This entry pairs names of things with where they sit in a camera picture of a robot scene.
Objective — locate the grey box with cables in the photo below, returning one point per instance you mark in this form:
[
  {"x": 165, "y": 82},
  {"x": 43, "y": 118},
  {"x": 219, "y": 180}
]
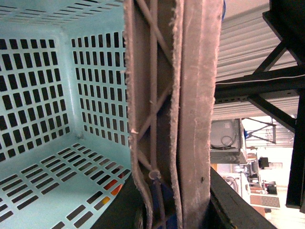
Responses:
[{"x": 227, "y": 142}]

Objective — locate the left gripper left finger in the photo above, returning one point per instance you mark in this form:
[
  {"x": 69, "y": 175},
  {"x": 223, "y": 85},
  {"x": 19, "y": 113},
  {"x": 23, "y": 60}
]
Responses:
[{"x": 152, "y": 77}]

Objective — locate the light blue plastic basket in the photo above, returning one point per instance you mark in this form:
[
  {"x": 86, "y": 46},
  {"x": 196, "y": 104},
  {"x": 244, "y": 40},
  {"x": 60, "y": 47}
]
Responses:
[{"x": 63, "y": 111}]

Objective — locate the red yellow mango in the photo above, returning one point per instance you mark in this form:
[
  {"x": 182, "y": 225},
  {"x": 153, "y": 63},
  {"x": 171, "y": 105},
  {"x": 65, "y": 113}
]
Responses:
[{"x": 112, "y": 184}]

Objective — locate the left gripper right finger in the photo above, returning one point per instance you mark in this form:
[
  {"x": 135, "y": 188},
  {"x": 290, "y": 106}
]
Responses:
[{"x": 201, "y": 38}]

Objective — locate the black metal rack post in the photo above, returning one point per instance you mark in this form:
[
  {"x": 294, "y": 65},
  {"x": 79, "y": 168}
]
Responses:
[{"x": 282, "y": 71}]

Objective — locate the near black display tray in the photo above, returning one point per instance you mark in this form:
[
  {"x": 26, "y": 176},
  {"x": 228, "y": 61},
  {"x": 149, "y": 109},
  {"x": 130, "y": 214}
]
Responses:
[{"x": 226, "y": 210}]

